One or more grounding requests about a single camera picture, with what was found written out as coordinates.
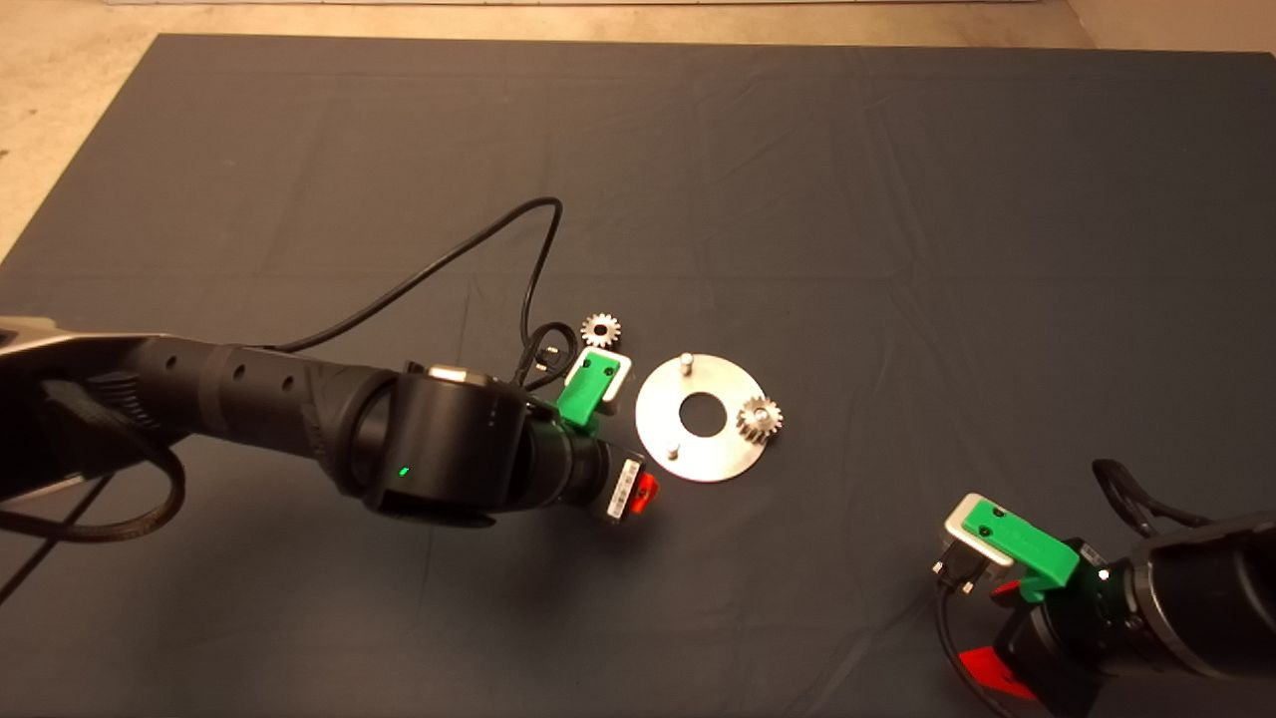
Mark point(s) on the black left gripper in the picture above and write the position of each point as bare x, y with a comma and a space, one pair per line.
598, 479

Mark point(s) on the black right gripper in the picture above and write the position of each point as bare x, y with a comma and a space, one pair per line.
1072, 638

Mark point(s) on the round metal carrier plate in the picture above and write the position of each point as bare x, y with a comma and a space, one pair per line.
698, 464

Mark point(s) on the small steel planetary gear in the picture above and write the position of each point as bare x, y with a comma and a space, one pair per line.
750, 429
610, 329

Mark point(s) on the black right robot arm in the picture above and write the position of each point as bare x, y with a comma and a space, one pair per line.
1206, 598

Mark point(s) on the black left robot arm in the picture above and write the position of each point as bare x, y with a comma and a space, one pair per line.
249, 399

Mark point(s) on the dark grey table cloth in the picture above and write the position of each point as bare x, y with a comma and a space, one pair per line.
797, 179

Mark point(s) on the green right camera mount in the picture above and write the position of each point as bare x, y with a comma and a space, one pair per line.
1027, 543

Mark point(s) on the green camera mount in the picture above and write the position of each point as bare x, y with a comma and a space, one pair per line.
588, 389
1027, 543

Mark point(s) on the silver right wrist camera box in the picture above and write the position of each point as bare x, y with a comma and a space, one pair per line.
962, 538

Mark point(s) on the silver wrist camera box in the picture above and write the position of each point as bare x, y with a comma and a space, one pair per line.
962, 538
626, 384

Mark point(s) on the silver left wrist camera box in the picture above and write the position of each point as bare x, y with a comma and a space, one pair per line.
626, 384

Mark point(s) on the green left camera mount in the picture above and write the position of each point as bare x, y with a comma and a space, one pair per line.
588, 389

